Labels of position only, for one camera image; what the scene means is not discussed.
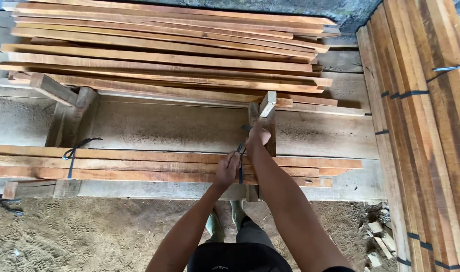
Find person's left hand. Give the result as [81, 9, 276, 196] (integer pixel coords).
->
[214, 151, 242, 188]

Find person's right hand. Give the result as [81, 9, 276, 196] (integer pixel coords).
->
[245, 122, 271, 157]

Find black plastic binding strap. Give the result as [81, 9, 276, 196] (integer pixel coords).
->
[235, 125, 252, 185]

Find green rubber boot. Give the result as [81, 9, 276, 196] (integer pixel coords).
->
[230, 200, 250, 231]
[205, 210, 226, 243]

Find dark grey trousers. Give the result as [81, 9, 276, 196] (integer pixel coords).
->
[235, 216, 276, 251]

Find bundle of wooden slats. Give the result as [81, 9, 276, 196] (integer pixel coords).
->
[0, 144, 363, 189]

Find black shirt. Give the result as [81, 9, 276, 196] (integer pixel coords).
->
[187, 242, 293, 272]

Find loose pile of wooden slats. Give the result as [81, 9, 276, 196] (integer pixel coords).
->
[0, 0, 366, 117]

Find slanted wooden block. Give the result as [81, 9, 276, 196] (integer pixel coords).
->
[30, 73, 79, 107]

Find upright wooden jig post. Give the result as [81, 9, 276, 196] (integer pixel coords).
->
[246, 91, 277, 202]

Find knotted black binding strap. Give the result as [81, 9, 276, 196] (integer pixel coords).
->
[62, 137, 103, 179]

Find wide wooden jig post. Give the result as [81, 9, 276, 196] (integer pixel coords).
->
[45, 87, 100, 148]

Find strapped stack of wooden slats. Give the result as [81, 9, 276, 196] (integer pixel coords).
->
[356, 0, 460, 272]

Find loose blue strap end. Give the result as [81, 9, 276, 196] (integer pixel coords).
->
[433, 62, 460, 73]

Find short wooden support rail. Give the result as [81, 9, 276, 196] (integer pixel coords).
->
[3, 179, 82, 200]

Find heap of black straps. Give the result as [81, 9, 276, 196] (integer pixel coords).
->
[0, 193, 24, 217]

